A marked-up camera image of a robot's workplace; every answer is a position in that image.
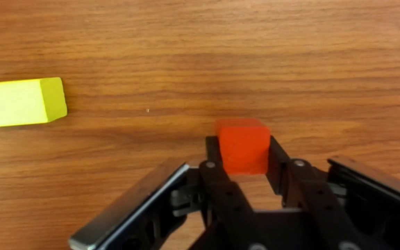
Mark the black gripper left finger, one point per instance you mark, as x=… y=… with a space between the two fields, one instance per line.
x=219 y=189

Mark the orange cube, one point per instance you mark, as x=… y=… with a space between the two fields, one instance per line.
x=244 y=145

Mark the yellow rectangular block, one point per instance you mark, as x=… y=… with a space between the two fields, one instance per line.
x=15 y=102

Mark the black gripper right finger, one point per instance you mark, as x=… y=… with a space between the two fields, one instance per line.
x=312 y=194

